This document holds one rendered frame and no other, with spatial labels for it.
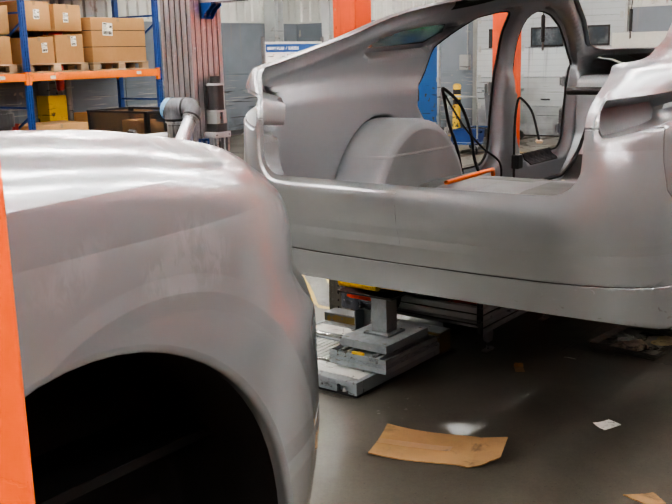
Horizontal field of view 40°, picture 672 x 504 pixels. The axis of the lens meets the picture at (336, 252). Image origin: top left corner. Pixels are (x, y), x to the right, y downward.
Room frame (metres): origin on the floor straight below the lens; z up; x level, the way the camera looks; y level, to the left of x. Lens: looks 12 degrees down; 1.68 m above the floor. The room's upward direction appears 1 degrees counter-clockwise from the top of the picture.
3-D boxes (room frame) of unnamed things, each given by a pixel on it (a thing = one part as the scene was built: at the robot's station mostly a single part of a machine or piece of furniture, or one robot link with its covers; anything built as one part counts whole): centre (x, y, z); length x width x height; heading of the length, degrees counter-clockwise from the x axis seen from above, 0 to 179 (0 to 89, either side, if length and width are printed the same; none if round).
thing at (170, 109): (5.21, 0.88, 1.19); 0.15 x 0.12 x 0.55; 67
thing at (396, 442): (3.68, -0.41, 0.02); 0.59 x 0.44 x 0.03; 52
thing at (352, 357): (4.68, -0.25, 0.13); 0.50 x 0.36 x 0.10; 142
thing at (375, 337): (4.68, -0.25, 0.32); 0.40 x 0.30 x 0.28; 142
